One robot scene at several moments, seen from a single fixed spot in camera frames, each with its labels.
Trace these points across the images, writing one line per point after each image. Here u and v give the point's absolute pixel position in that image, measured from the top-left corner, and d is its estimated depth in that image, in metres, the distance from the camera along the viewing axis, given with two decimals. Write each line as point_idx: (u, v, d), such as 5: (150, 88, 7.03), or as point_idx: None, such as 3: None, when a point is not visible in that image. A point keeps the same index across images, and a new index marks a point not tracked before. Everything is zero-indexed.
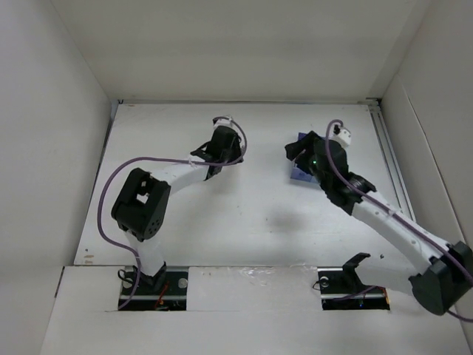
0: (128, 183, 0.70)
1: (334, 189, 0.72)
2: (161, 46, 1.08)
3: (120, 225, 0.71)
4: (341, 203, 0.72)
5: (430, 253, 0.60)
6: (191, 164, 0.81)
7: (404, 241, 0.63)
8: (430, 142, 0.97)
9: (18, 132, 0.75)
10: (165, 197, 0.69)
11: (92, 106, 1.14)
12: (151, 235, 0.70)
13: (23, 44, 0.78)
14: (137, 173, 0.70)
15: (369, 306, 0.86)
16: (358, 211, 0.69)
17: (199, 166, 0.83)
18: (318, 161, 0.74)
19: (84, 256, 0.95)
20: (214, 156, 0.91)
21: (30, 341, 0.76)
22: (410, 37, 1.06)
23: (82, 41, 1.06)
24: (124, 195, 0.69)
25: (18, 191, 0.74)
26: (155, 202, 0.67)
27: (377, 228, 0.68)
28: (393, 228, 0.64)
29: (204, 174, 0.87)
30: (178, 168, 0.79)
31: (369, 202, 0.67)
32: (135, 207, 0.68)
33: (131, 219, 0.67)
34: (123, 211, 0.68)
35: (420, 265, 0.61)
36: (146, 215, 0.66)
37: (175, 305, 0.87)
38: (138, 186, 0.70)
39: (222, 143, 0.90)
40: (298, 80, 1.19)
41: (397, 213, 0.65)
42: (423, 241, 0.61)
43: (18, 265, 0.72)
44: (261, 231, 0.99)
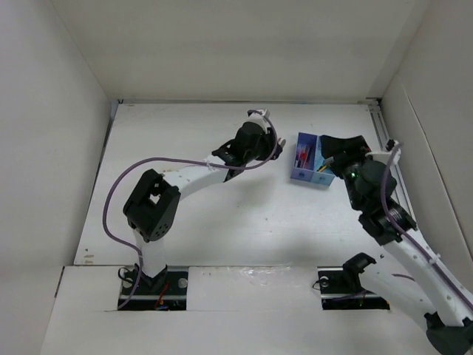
0: (140, 183, 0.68)
1: (370, 217, 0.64)
2: (161, 45, 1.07)
3: (129, 224, 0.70)
4: (373, 233, 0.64)
5: (464, 312, 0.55)
6: (208, 166, 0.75)
7: (438, 293, 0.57)
8: (430, 143, 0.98)
9: (18, 130, 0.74)
10: (175, 201, 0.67)
11: (91, 105, 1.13)
12: (157, 236, 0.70)
13: (21, 41, 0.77)
14: (151, 174, 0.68)
15: (369, 306, 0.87)
16: (392, 247, 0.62)
17: (217, 170, 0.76)
18: (361, 184, 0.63)
19: (84, 256, 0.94)
20: (238, 156, 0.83)
21: (30, 342, 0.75)
22: (410, 38, 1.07)
23: (82, 39, 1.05)
24: (135, 194, 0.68)
25: (18, 190, 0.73)
26: (163, 207, 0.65)
27: (409, 268, 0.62)
28: (429, 277, 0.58)
29: (223, 176, 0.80)
30: (194, 171, 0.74)
31: (409, 242, 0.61)
32: (145, 208, 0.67)
33: (140, 220, 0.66)
34: (132, 211, 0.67)
35: (449, 320, 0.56)
36: (154, 218, 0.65)
37: (175, 304, 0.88)
38: (151, 186, 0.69)
39: (247, 143, 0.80)
40: (298, 80, 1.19)
41: (437, 262, 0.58)
42: (460, 299, 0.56)
43: (18, 265, 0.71)
44: (261, 231, 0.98)
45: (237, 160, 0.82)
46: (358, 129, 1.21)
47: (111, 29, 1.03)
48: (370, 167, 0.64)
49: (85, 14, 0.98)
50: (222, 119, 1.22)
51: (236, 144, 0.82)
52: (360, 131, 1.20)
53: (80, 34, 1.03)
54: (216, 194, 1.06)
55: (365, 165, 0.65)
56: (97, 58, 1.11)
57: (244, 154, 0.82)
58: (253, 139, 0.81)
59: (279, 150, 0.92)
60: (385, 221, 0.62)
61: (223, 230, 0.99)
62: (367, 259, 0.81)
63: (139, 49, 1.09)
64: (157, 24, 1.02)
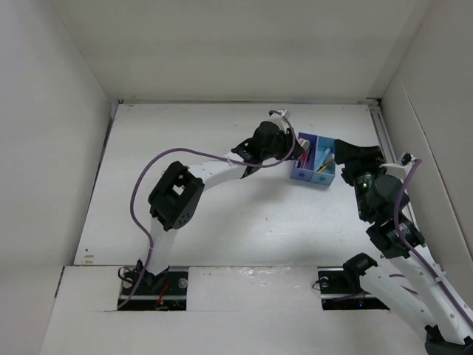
0: (166, 173, 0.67)
1: (381, 231, 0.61)
2: (162, 45, 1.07)
3: (152, 212, 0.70)
4: (380, 247, 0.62)
5: (466, 330, 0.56)
6: (229, 163, 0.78)
7: (442, 310, 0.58)
8: (430, 143, 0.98)
9: (18, 131, 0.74)
10: (199, 192, 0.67)
11: (92, 105, 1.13)
12: (179, 225, 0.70)
13: (21, 41, 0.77)
14: (177, 165, 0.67)
15: (369, 306, 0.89)
16: (398, 262, 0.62)
17: (236, 166, 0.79)
18: (374, 197, 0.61)
19: (84, 256, 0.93)
20: (255, 154, 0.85)
21: (30, 342, 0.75)
22: (410, 38, 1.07)
23: (82, 39, 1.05)
24: (161, 184, 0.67)
25: (18, 190, 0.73)
26: (189, 199, 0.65)
27: (412, 285, 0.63)
28: (435, 296, 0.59)
29: (241, 172, 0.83)
30: (216, 166, 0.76)
31: (416, 259, 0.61)
32: (170, 198, 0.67)
33: (165, 210, 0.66)
34: (157, 200, 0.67)
35: (451, 337, 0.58)
36: (179, 208, 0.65)
37: (175, 304, 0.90)
38: (175, 178, 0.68)
39: (263, 143, 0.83)
40: (298, 80, 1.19)
41: (443, 281, 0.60)
42: (463, 318, 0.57)
43: (18, 265, 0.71)
44: (261, 231, 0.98)
45: (253, 158, 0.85)
46: (358, 129, 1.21)
47: (111, 29, 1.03)
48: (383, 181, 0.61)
49: (85, 14, 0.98)
50: (222, 119, 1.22)
51: (253, 143, 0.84)
52: (360, 131, 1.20)
53: (80, 34, 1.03)
54: (217, 194, 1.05)
55: (380, 177, 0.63)
56: (97, 58, 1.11)
57: (261, 153, 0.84)
58: (270, 138, 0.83)
59: (299, 150, 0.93)
60: (393, 236, 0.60)
61: (224, 230, 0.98)
62: (367, 259, 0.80)
63: (139, 49, 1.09)
64: (157, 24, 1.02)
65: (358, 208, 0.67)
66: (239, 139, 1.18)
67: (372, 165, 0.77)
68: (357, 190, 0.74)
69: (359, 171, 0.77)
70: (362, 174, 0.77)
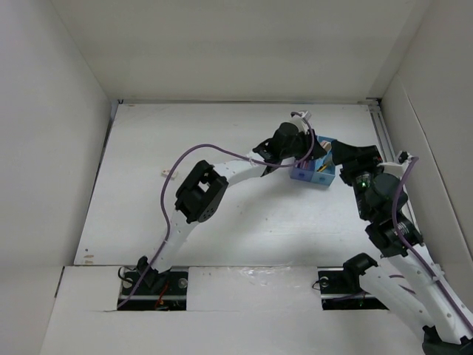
0: (194, 171, 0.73)
1: (378, 230, 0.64)
2: (162, 45, 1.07)
3: (177, 207, 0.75)
4: (379, 245, 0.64)
5: (463, 330, 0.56)
6: (251, 161, 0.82)
7: (439, 310, 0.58)
8: (430, 143, 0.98)
9: (18, 131, 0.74)
10: (224, 188, 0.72)
11: (92, 106, 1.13)
12: (203, 218, 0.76)
13: (21, 41, 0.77)
14: (204, 164, 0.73)
15: (369, 307, 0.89)
16: (395, 260, 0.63)
17: (258, 166, 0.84)
18: (370, 196, 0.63)
19: (84, 256, 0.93)
20: (274, 154, 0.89)
21: (30, 342, 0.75)
22: (410, 38, 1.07)
23: (81, 40, 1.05)
24: (188, 180, 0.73)
25: (18, 191, 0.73)
26: (213, 194, 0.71)
27: (409, 282, 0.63)
28: (432, 294, 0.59)
29: (261, 171, 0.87)
30: (238, 165, 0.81)
31: (413, 258, 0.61)
32: (196, 194, 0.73)
33: (192, 204, 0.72)
34: (184, 196, 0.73)
35: (448, 337, 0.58)
36: (204, 203, 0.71)
37: (175, 304, 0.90)
38: (201, 176, 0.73)
39: (282, 143, 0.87)
40: (299, 80, 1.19)
41: (440, 279, 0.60)
42: (460, 318, 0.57)
43: (18, 265, 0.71)
44: (261, 230, 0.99)
45: (273, 158, 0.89)
46: (358, 129, 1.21)
47: (111, 29, 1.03)
48: (382, 181, 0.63)
49: (85, 14, 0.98)
50: (222, 119, 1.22)
51: (273, 143, 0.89)
52: (360, 131, 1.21)
53: (81, 34, 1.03)
54: None
55: (378, 176, 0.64)
56: (97, 58, 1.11)
57: (281, 153, 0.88)
58: (290, 139, 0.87)
59: (318, 152, 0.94)
60: (392, 234, 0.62)
61: (225, 230, 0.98)
62: (369, 259, 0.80)
63: (139, 49, 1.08)
64: (157, 24, 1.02)
65: (358, 208, 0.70)
66: (239, 139, 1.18)
67: (371, 164, 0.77)
68: (355, 190, 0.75)
69: (356, 170, 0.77)
70: (361, 174, 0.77)
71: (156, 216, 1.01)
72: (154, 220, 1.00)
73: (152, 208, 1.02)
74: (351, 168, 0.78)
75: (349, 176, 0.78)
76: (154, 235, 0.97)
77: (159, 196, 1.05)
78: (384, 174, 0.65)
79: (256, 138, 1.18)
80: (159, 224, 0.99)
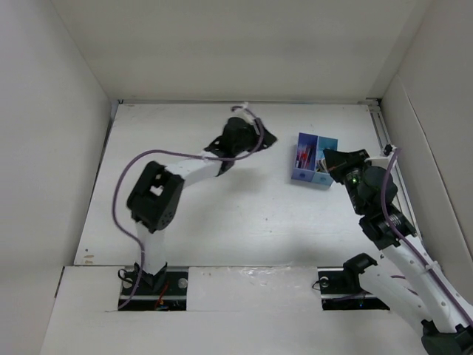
0: (143, 174, 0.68)
1: (370, 222, 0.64)
2: (161, 46, 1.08)
3: (133, 217, 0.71)
4: (372, 237, 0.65)
5: (457, 319, 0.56)
6: (204, 159, 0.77)
7: (433, 299, 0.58)
8: (430, 143, 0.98)
9: (18, 132, 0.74)
10: (179, 188, 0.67)
11: (92, 106, 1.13)
12: (162, 225, 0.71)
13: (21, 42, 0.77)
14: (154, 165, 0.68)
15: (369, 306, 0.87)
16: (389, 252, 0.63)
17: (211, 163, 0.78)
18: (361, 188, 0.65)
19: (84, 256, 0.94)
20: (227, 151, 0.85)
21: (30, 342, 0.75)
22: (410, 38, 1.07)
23: (82, 41, 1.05)
24: (139, 187, 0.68)
25: (18, 191, 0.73)
26: (168, 197, 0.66)
27: (405, 274, 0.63)
28: (426, 284, 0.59)
29: (216, 170, 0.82)
30: (191, 164, 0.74)
31: (406, 247, 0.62)
32: (148, 200, 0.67)
33: (145, 212, 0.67)
34: (135, 204, 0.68)
35: (443, 327, 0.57)
36: (160, 209, 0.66)
37: (175, 305, 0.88)
38: (152, 179, 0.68)
39: (233, 139, 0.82)
40: (299, 80, 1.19)
41: (434, 268, 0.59)
42: (454, 307, 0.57)
43: (18, 265, 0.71)
44: (261, 231, 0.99)
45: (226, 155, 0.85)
46: (358, 129, 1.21)
47: (111, 29, 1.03)
48: (375, 172, 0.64)
49: (85, 15, 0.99)
50: (222, 119, 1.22)
51: (224, 142, 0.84)
52: (360, 132, 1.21)
53: (81, 34, 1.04)
54: (217, 191, 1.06)
55: (368, 169, 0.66)
56: (97, 58, 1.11)
57: (233, 149, 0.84)
58: (239, 133, 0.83)
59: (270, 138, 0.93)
60: (384, 225, 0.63)
61: (224, 230, 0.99)
62: (372, 262, 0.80)
63: (139, 50, 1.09)
64: (157, 24, 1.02)
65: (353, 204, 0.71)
66: None
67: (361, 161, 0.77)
68: (348, 186, 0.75)
69: (346, 168, 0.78)
70: (351, 170, 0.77)
71: None
72: None
73: None
74: (341, 166, 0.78)
75: (339, 174, 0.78)
76: None
77: None
78: (374, 166, 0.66)
79: None
80: None
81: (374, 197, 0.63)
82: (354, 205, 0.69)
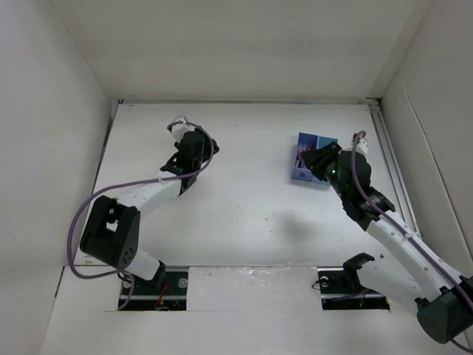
0: (94, 211, 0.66)
1: (352, 203, 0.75)
2: (161, 46, 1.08)
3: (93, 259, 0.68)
4: (357, 218, 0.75)
5: (440, 282, 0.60)
6: (161, 181, 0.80)
7: (417, 266, 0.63)
8: (430, 142, 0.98)
9: (18, 132, 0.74)
10: (135, 220, 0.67)
11: (91, 106, 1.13)
12: (125, 263, 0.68)
13: (21, 42, 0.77)
14: (104, 200, 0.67)
15: (369, 306, 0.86)
16: (372, 228, 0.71)
17: (170, 183, 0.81)
18: (341, 173, 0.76)
19: (84, 256, 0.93)
20: (186, 167, 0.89)
21: (30, 342, 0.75)
22: (410, 38, 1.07)
23: (82, 41, 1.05)
24: (92, 226, 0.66)
25: (18, 191, 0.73)
26: (126, 229, 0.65)
27: (390, 248, 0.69)
28: (407, 251, 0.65)
29: (177, 189, 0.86)
30: (148, 189, 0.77)
31: (386, 221, 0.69)
32: (105, 239, 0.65)
33: (103, 251, 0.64)
34: (90, 245, 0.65)
35: (429, 292, 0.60)
36: (118, 245, 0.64)
37: (175, 305, 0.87)
38: (106, 214, 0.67)
39: (192, 154, 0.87)
40: (298, 80, 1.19)
41: (413, 237, 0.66)
42: (437, 271, 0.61)
43: (18, 266, 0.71)
44: (261, 231, 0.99)
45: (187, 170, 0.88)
46: (358, 129, 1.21)
47: (111, 29, 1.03)
48: (345, 157, 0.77)
49: (85, 15, 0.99)
50: (222, 119, 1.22)
51: (181, 158, 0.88)
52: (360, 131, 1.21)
53: (81, 34, 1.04)
54: (217, 192, 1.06)
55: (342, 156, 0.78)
56: (97, 58, 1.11)
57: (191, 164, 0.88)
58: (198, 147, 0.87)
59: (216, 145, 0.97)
60: (365, 205, 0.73)
61: (223, 230, 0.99)
62: (368, 258, 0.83)
63: (139, 50, 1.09)
64: (157, 24, 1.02)
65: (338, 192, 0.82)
66: (239, 139, 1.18)
67: (334, 153, 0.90)
68: (329, 178, 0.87)
69: (327, 162, 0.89)
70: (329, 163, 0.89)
71: (155, 217, 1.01)
72: (154, 220, 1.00)
73: None
74: (321, 161, 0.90)
75: (320, 169, 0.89)
76: (154, 236, 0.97)
77: None
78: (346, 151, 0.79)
79: (256, 138, 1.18)
80: (159, 225, 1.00)
81: (351, 179, 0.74)
82: (339, 193, 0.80)
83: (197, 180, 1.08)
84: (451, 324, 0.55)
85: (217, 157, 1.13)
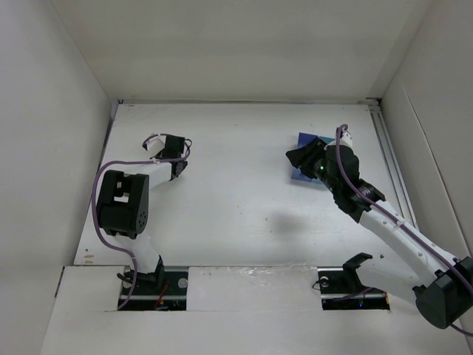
0: (104, 187, 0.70)
1: (344, 197, 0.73)
2: (161, 46, 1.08)
3: (108, 231, 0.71)
4: (349, 211, 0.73)
5: (435, 266, 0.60)
6: (156, 162, 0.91)
7: (411, 252, 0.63)
8: (430, 142, 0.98)
9: (17, 132, 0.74)
10: (145, 188, 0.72)
11: (91, 106, 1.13)
12: (140, 229, 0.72)
13: (21, 41, 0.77)
14: (111, 175, 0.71)
15: (369, 306, 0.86)
16: (365, 220, 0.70)
17: (164, 165, 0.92)
18: (329, 166, 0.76)
19: (84, 256, 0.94)
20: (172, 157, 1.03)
21: (30, 342, 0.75)
22: (410, 38, 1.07)
23: (82, 41, 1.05)
24: (103, 200, 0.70)
25: (18, 191, 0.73)
26: (140, 195, 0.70)
27: (383, 238, 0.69)
28: (400, 238, 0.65)
29: (168, 174, 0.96)
30: (150, 167, 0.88)
31: (377, 211, 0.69)
32: (118, 207, 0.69)
33: (120, 217, 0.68)
34: (106, 214, 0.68)
35: (426, 278, 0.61)
36: (134, 208, 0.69)
37: (175, 305, 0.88)
38: (115, 187, 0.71)
39: (177, 146, 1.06)
40: (298, 80, 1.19)
41: (405, 223, 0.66)
42: (431, 254, 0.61)
43: (17, 265, 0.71)
44: (261, 232, 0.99)
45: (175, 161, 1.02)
46: (358, 129, 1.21)
47: (111, 29, 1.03)
48: (332, 149, 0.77)
49: (85, 14, 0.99)
50: (222, 120, 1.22)
51: (168, 151, 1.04)
52: (359, 131, 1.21)
53: (81, 34, 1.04)
54: (217, 191, 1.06)
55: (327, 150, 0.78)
56: (97, 58, 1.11)
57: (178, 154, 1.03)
58: (182, 143, 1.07)
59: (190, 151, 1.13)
60: (356, 198, 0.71)
61: (223, 230, 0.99)
62: (366, 257, 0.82)
63: (139, 50, 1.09)
64: (157, 24, 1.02)
65: (329, 187, 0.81)
66: (239, 139, 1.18)
67: (320, 149, 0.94)
68: (319, 175, 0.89)
69: (312, 160, 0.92)
70: (316, 161, 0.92)
71: (156, 217, 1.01)
72: (154, 220, 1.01)
73: (151, 208, 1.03)
74: (308, 160, 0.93)
75: (309, 168, 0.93)
76: (154, 236, 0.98)
77: (160, 197, 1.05)
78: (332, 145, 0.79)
79: (256, 138, 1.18)
80: (158, 224, 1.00)
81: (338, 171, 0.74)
82: (331, 188, 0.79)
83: (196, 180, 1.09)
84: (450, 308, 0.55)
85: (216, 157, 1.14)
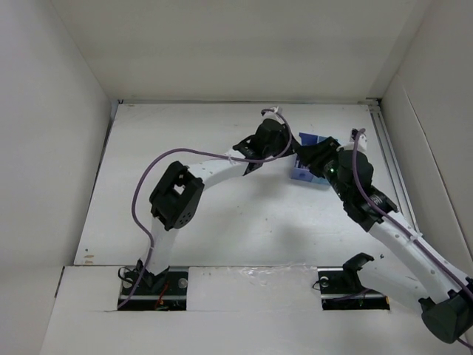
0: (165, 173, 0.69)
1: (353, 204, 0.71)
2: (161, 46, 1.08)
3: (154, 211, 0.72)
4: (357, 218, 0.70)
5: (448, 285, 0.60)
6: (230, 160, 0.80)
7: (423, 269, 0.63)
8: (431, 141, 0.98)
9: (18, 132, 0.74)
10: (198, 193, 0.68)
11: (92, 106, 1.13)
12: (180, 224, 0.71)
13: (20, 40, 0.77)
14: (177, 166, 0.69)
15: (369, 306, 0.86)
16: (375, 231, 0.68)
17: (239, 163, 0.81)
18: (341, 172, 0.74)
19: (84, 256, 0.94)
20: (257, 150, 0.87)
21: (30, 342, 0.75)
22: (409, 38, 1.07)
23: (83, 40, 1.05)
24: (162, 184, 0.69)
25: (18, 191, 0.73)
26: (189, 198, 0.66)
27: (393, 249, 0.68)
28: (413, 254, 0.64)
29: (244, 169, 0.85)
30: (217, 164, 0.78)
31: (389, 222, 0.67)
32: (171, 198, 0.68)
33: (166, 209, 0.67)
34: (158, 200, 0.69)
35: (437, 295, 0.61)
36: (178, 209, 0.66)
37: (175, 305, 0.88)
38: (176, 177, 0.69)
39: (266, 140, 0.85)
40: (299, 80, 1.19)
41: (418, 239, 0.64)
42: (444, 274, 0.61)
43: (17, 266, 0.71)
44: (261, 231, 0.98)
45: (256, 154, 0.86)
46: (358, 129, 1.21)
47: (111, 29, 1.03)
48: (345, 156, 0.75)
49: (85, 14, 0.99)
50: (222, 120, 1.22)
51: (256, 143, 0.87)
52: None
53: (81, 34, 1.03)
54: (217, 191, 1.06)
55: (341, 156, 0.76)
56: (97, 58, 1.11)
57: (263, 150, 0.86)
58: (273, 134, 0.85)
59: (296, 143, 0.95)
60: (366, 207, 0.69)
61: (225, 230, 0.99)
62: (366, 258, 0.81)
63: (139, 50, 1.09)
64: (157, 24, 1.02)
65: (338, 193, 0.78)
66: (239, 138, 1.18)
67: (332, 150, 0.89)
68: (328, 177, 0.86)
69: (323, 161, 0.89)
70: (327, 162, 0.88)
71: None
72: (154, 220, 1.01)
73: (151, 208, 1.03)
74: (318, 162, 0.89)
75: (318, 169, 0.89)
76: None
77: None
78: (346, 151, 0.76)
79: None
80: None
81: (351, 179, 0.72)
82: (340, 194, 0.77)
83: None
84: (458, 325, 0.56)
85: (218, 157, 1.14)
